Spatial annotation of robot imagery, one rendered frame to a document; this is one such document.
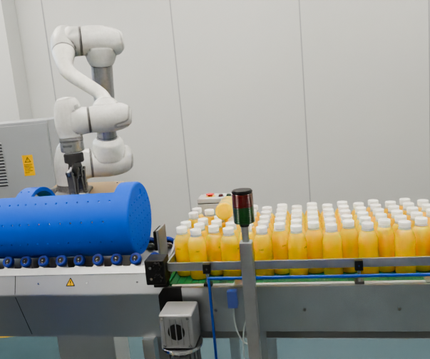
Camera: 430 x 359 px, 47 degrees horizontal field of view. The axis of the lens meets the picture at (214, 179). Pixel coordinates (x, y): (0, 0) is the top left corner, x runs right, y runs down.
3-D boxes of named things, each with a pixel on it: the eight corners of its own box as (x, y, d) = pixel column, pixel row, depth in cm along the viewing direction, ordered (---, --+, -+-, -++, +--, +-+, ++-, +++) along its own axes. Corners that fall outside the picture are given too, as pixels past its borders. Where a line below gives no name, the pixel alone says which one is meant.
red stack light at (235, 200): (233, 204, 152) (232, 191, 152) (254, 202, 151) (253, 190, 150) (230, 209, 146) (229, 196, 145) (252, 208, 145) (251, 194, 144)
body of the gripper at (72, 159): (68, 151, 198) (72, 174, 199) (58, 154, 189) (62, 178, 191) (86, 149, 196) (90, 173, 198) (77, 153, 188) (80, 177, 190)
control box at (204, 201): (203, 215, 225) (201, 193, 223) (247, 214, 222) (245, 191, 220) (199, 221, 216) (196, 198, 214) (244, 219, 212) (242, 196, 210)
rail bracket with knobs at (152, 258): (154, 279, 181) (150, 252, 180) (173, 278, 180) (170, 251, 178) (145, 290, 172) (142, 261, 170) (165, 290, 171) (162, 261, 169)
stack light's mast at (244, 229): (237, 238, 154) (232, 188, 151) (257, 237, 153) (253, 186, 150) (234, 244, 148) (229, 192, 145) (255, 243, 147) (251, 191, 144)
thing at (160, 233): (162, 253, 201) (159, 223, 198) (168, 253, 200) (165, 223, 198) (155, 262, 191) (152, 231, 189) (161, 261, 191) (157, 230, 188)
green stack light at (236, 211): (234, 219, 153) (234, 204, 152) (255, 219, 152) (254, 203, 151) (232, 225, 147) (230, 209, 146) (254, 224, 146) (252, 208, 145)
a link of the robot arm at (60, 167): (56, 180, 263) (51, 139, 257) (92, 177, 267) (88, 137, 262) (55, 188, 248) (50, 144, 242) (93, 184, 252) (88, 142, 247)
